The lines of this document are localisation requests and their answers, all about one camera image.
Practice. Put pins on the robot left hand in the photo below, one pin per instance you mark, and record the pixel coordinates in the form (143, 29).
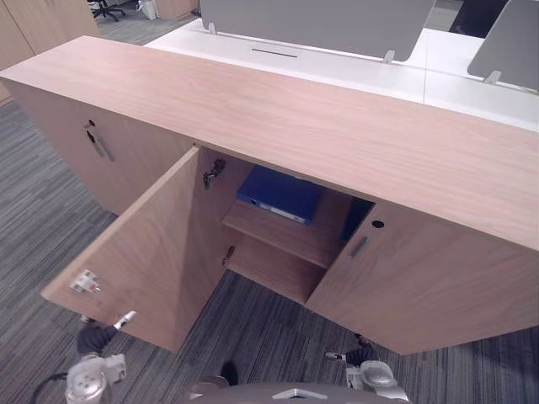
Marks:
(94, 338)

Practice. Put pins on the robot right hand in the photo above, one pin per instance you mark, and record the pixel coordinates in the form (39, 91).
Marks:
(362, 353)

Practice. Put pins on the wooden door with black lock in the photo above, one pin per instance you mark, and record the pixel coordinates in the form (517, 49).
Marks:
(421, 286)

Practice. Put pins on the silver red door latch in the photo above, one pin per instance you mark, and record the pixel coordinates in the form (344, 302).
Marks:
(84, 284)

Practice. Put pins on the wooden door with silver latch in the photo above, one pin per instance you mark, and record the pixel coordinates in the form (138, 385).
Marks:
(147, 252)

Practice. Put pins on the black door lock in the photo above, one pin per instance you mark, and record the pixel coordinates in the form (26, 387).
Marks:
(377, 224)

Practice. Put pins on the wooden cabinet shelf board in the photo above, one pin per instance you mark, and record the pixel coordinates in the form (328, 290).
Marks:
(286, 237)

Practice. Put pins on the metal door hinge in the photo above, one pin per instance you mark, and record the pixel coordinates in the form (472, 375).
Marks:
(228, 256)
(212, 172)

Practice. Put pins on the wooden door with key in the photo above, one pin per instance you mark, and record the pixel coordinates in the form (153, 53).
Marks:
(139, 168)

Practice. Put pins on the door key with lock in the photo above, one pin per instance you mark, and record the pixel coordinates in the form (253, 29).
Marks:
(89, 130)

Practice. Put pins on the long wooden office cabinet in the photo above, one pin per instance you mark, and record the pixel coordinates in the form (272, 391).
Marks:
(295, 118)

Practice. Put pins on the white office desk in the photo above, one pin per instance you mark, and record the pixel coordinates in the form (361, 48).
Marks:
(358, 80)

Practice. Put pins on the tall wooden cabinet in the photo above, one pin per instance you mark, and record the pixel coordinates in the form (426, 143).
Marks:
(33, 29)

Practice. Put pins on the black office chair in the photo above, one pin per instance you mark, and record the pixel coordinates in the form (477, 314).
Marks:
(107, 8)

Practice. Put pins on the low wooden cabinet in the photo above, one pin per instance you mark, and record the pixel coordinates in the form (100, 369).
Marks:
(177, 7)

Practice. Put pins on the gray robot torso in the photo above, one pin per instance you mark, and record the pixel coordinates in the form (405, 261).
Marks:
(252, 395)

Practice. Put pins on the robot left leg silver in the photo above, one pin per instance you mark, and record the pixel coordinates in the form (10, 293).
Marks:
(206, 385)

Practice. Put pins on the robot left foot dark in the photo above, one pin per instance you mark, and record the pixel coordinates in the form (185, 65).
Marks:
(229, 372)

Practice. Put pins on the white waste bin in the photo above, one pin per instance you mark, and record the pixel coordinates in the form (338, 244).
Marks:
(149, 8)

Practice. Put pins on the gray desk divider screen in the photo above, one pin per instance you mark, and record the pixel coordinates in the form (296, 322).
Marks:
(513, 42)
(316, 21)

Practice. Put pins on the large black object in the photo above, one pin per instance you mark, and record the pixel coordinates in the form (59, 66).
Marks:
(480, 14)

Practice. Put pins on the white divider bracket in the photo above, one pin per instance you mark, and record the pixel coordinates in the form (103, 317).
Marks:
(492, 78)
(390, 57)
(209, 28)

